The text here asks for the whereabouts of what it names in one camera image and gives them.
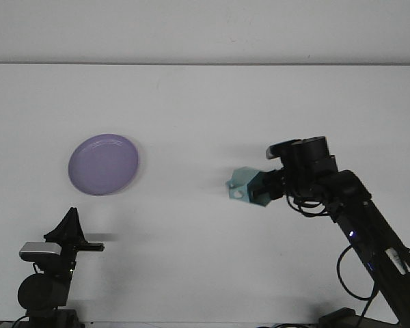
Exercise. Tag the pale blue hexagonal cup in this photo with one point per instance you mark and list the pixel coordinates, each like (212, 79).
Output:
(241, 177)

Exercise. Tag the pale purple round plate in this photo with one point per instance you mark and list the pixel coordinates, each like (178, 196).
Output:
(102, 165)

